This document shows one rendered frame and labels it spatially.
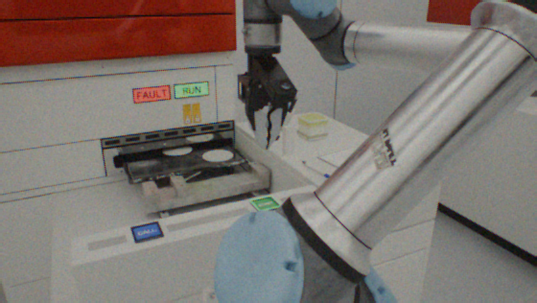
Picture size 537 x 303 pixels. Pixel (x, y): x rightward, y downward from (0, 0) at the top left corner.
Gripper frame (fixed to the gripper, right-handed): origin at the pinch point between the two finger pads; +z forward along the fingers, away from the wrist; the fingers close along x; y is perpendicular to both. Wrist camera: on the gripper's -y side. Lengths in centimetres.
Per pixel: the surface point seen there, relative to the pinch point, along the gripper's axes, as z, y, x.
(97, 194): 29, 52, 34
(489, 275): 111, 35, -148
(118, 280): 20.3, -4.1, 32.9
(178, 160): 21, 49, 8
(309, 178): 14.3, 7.6, -15.3
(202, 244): 17.1, -4.1, 16.3
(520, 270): 111, 30, -166
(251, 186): 23.9, 27.4, -8.1
